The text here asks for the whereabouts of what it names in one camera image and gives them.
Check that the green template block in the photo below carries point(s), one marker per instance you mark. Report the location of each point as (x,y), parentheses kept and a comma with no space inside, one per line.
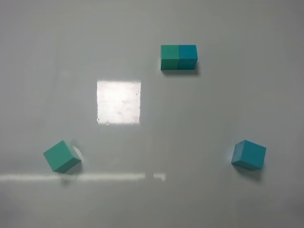
(169,57)

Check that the blue template block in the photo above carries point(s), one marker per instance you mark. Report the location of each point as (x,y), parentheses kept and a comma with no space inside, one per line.
(188,57)

